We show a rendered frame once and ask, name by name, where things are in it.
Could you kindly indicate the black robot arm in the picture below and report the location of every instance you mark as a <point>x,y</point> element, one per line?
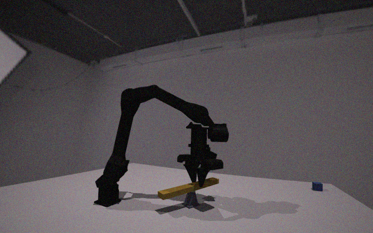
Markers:
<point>117,164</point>

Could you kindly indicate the yellow bar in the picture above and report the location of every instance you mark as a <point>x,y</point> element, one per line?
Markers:
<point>184,189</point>

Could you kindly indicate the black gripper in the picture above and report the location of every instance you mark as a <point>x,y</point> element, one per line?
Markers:
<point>198,156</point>

